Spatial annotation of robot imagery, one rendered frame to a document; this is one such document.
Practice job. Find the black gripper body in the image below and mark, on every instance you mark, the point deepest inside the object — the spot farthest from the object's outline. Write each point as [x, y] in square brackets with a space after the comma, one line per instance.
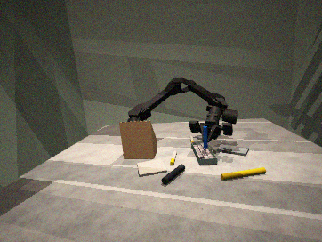
[212, 119]

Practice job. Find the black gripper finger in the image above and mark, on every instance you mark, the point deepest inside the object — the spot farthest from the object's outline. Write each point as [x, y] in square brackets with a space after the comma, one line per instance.
[215, 130]
[201, 131]

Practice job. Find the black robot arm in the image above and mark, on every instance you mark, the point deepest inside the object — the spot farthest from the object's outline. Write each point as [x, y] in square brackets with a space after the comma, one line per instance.
[217, 103]

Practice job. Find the grey keyboard with white letter keys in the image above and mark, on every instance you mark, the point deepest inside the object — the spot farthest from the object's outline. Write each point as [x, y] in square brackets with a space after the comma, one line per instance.
[203, 158]

